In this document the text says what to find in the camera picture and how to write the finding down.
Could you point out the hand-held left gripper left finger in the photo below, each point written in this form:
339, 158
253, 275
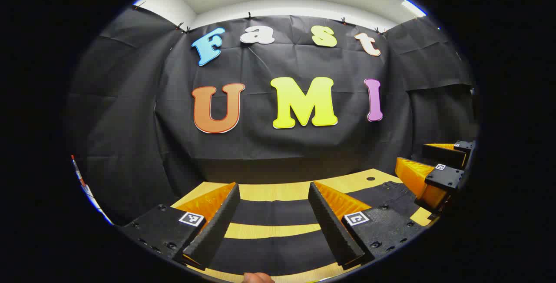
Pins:
217, 226

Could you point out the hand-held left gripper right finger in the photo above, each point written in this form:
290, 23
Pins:
330, 226

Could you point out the ceiling light panel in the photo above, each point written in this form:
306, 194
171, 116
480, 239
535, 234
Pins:
413, 8

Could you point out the red and white thin pole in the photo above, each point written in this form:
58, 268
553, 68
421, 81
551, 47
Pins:
80, 175

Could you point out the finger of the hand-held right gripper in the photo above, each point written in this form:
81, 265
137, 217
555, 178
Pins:
447, 154
445, 178

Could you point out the black backdrop cloth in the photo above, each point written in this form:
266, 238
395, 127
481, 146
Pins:
304, 148

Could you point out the dark blue jeans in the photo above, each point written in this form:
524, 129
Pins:
273, 211

